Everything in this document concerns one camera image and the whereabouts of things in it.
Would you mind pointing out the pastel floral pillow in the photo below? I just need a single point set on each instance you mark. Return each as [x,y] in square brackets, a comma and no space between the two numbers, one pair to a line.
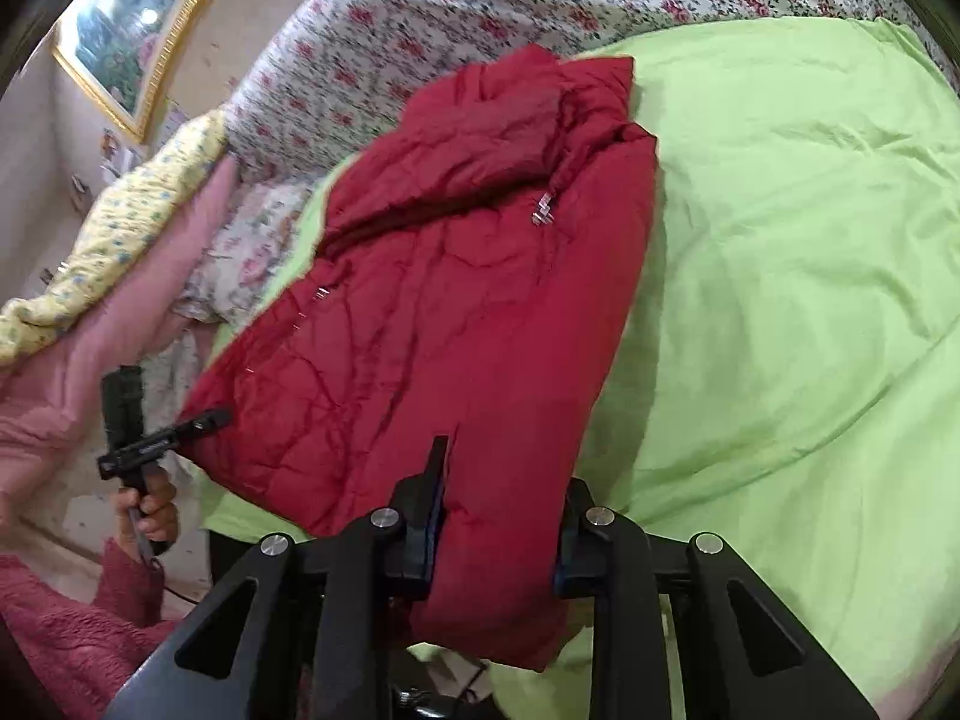
[223,290]

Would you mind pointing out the yellow floral pillow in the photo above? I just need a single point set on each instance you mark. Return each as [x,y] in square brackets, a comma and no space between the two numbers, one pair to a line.
[123,223]

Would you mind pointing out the red fuzzy left sleeve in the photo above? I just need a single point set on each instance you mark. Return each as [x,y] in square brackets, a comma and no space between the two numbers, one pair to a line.
[83,653]

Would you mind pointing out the red quilted puffer jacket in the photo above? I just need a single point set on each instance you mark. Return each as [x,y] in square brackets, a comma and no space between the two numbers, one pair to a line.
[472,282]

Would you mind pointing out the red rose floral quilt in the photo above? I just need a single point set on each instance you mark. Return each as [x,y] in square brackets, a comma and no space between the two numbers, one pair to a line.
[339,72]

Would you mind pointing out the pink blanket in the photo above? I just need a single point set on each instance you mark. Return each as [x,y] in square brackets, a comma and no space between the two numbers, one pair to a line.
[49,399]

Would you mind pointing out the person's left hand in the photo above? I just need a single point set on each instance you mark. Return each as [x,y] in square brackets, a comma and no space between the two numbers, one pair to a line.
[155,516]

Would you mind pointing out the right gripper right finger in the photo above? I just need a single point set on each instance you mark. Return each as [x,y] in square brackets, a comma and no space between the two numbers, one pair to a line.
[688,626]

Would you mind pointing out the gold framed landscape painting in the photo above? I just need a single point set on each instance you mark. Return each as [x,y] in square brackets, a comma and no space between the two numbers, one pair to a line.
[118,53]

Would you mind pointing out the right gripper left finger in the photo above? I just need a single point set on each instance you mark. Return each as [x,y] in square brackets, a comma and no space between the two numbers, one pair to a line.
[301,628]

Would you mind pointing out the lime green bed sheet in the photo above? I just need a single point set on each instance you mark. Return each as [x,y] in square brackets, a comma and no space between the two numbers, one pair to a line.
[788,377]

